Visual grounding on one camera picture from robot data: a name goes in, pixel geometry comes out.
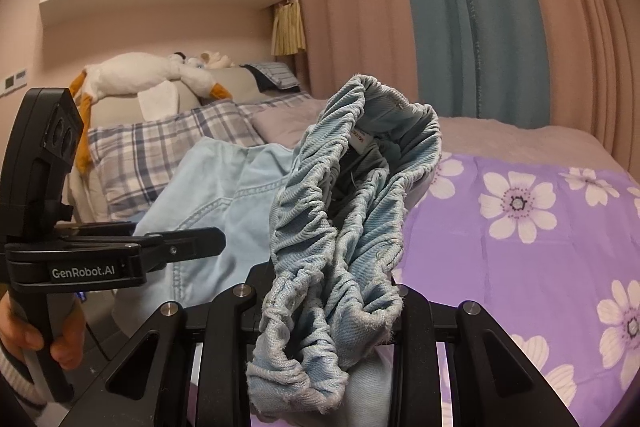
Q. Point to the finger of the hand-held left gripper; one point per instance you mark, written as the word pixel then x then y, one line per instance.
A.
pixel 190 243
pixel 95 229

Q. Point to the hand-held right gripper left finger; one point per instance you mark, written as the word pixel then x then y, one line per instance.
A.
pixel 255 289

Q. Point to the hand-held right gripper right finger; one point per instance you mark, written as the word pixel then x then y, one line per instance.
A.
pixel 415 309

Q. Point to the light blue pants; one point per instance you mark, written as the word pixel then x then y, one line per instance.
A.
pixel 320 257

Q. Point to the person's left forearm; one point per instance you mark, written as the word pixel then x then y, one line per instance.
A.
pixel 15 382

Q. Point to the person's left hand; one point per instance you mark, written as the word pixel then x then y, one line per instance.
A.
pixel 20 337

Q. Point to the purple floral bedsheet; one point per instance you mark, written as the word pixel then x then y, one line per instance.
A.
pixel 500 267

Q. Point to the large plaid pillow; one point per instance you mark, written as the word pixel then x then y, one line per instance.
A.
pixel 150 147

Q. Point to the white plush goose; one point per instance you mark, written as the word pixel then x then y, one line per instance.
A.
pixel 130 77

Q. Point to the small plaid pillow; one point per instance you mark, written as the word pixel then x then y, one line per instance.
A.
pixel 280 103

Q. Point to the beige headboard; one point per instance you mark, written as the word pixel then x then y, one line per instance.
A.
pixel 235 79

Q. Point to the black and white plush toy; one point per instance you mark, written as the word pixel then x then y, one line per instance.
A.
pixel 181 59

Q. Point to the beige plush toy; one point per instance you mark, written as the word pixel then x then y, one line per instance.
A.
pixel 216 59

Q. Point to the pink bedspread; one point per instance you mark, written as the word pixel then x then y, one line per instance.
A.
pixel 500 137

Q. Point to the yellow pleated cloth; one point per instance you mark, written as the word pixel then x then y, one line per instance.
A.
pixel 289 29

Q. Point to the teal curtain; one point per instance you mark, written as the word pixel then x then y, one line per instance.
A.
pixel 450 7

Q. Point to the white wall switch panel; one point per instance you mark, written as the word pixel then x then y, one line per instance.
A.
pixel 15 82

